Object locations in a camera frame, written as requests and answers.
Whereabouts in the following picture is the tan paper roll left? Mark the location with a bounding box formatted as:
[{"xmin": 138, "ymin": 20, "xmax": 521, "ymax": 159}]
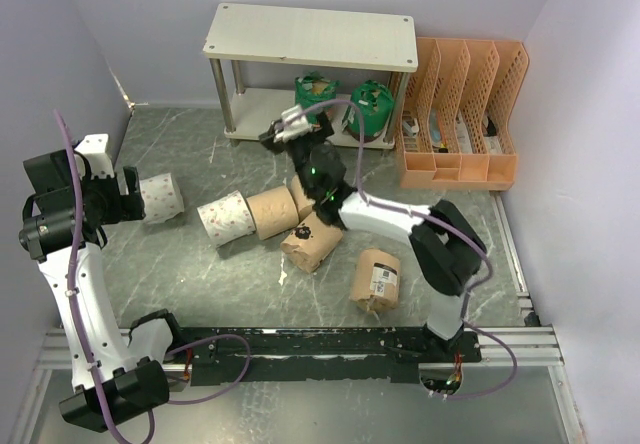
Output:
[{"xmin": 247, "ymin": 186, "xmax": 299, "ymax": 240}]

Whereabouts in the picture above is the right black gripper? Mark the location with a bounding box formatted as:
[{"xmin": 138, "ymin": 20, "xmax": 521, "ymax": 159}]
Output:
[{"xmin": 259, "ymin": 108, "xmax": 333, "ymax": 198}]

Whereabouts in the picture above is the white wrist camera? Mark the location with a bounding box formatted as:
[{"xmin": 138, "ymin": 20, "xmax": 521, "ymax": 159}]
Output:
[
  {"xmin": 73, "ymin": 133, "xmax": 115, "ymax": 179},
  {"xmin": 274, "ymin": 104, "xmax": 314, "ymax": 143}
]

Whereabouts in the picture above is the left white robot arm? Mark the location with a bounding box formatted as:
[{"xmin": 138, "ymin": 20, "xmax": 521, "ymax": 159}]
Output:
[{"xmin": 19, "ymin": 150, "xmax": 187, "ymax": 433}]

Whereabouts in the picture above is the tan roll with label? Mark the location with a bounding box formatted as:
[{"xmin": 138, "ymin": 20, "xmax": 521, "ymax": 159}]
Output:
[{"xmin": 350, "ymin": 248, "xmax": 401, "ymax": 313}]

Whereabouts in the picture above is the orange plastic file organizer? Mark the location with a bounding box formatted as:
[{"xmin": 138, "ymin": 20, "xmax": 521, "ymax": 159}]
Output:
[{"xmin": 395, "ymin": 37, "xmax": 529, "ymax": 191}]

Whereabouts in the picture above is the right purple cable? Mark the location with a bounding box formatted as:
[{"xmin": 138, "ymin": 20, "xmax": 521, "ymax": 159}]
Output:
[{"xmin": 279, "ymin": 97, "xmax": 519, "ymax": 403}]

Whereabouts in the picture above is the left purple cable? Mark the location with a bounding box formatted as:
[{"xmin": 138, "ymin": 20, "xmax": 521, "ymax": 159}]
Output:
[{"xmin": 52, "ymin": 109, "xmax": 254, "ymax": 440}]

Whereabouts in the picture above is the tan roll with black mark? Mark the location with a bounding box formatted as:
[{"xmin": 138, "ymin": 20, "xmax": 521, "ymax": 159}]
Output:
[{"xmin": 280, "ymin": 212, "xmax": 343, "ymax": 273}]

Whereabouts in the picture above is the green torn roll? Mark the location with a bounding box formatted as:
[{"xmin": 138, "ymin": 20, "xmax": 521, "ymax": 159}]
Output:
[{"xmin": 295, "ymin": 72, "xmax": 340, "ymax": 109}]

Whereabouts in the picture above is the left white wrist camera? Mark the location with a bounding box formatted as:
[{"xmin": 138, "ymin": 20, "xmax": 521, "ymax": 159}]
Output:
[{"xmin": 73, "ymin": 133, "xmax": 115, "ymax": 179}]

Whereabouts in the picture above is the white dotted paper roll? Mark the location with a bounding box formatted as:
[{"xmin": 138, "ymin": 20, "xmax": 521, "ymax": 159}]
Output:
[{"xmin": 140, "ymin": 173, "xmax": 185, "ymax": 225}]

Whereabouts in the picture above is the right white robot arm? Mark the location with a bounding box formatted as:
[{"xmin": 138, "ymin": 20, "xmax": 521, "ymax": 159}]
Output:
[{"xmin": 259, "ymin": 116, "xmax": 487, "ymax": 362}]

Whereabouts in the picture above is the tan paper roll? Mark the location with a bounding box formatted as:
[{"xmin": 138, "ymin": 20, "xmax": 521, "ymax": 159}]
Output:
[
  {"xmin": 289, "ymin": 174, "xmax": 314, "ymax": 221},
  {"xmin": 247, "ymin": 186, "xmax": 299, "ymax": 240}
]

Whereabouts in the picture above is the white two-tier shelf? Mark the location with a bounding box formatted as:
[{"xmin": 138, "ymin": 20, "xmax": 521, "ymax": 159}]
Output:
[{"xmin": 203, "ymin": 3, "xmax": 418, "ymax": 150}]

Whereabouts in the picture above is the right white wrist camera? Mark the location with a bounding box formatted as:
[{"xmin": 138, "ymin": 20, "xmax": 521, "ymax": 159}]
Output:
[{"xmin": 274, "ymin": 104, "xmax": 314, "ymax": 143}]

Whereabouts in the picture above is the purple cable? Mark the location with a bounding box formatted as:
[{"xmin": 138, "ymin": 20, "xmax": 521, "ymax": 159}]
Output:
[
  {"xmin": 52, "ymin": 109, "xmax": 254, "ymax": 440},
  {"xmin": 279, "ymin": 97, "xmax": 519, "ymax": 403}
]

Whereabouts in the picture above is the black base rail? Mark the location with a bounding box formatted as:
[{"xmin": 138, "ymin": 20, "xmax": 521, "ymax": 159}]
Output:
[{"xmin": 172, "ymin": 326, "xmax": 481, "ymax": 386}]

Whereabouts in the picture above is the tan paper roll back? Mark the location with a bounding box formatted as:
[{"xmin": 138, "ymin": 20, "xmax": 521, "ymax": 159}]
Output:
[{"xmin": 289, "ymin": 174, "xmax": 314, "ymax": 221}]

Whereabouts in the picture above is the green roll with brown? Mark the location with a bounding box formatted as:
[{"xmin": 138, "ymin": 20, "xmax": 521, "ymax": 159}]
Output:
[{"xmin": 351, "ymin": 80, "xmax": 394, "ymax": 142}]

